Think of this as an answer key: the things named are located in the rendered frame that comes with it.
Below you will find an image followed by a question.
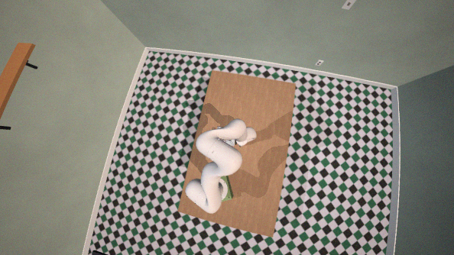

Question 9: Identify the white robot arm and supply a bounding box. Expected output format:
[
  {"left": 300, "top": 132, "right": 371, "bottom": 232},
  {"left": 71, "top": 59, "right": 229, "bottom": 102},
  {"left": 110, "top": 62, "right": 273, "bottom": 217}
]
[{"left": 185, "top": 118, "right": 256, "bottom": 214}]

